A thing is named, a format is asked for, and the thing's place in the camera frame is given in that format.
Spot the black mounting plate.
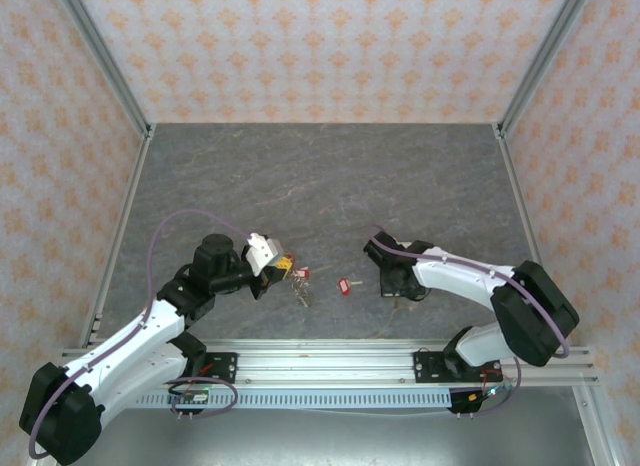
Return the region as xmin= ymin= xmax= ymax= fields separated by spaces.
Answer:
xmin=413 ymin=352 xmax=454 ymax=386
xmin=197 ymin=352 xmax=240 ymax=386

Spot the silver keyring with many keys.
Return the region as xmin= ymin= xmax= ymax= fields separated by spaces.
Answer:
xmin=288 ymin=265 xmax=315 ymax=311

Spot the aluminium frame post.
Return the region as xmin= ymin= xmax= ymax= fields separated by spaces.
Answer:
xmin=52 ymin=0 xmax=155 ymax=140
xmin=494 ymin=0 xmax=597 ymax=140

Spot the grey metal panel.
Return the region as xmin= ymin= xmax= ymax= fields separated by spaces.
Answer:
xmin=55 ymin=385 xmax=611 ymax=466

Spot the white slotted cable duct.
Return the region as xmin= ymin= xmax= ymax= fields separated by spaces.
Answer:
xmin=134 ymin=388 xmax=454 ymax=411

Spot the small circuit board with wires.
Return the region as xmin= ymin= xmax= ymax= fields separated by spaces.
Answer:
xmin=167 ymin=380 xmax=210 ymax=406
xmin=467 ymin=383 xmax=507 ymax=403

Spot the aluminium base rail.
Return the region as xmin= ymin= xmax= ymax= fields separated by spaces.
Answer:
xmin=60 ymin=338 xmax=600 ymax=387

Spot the aluminium table edge rail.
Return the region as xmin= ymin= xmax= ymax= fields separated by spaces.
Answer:
xmin=24 ymin=125 xmax=156 ymax=466
xmin=492 ymin=123 xmax=621 ymax=466

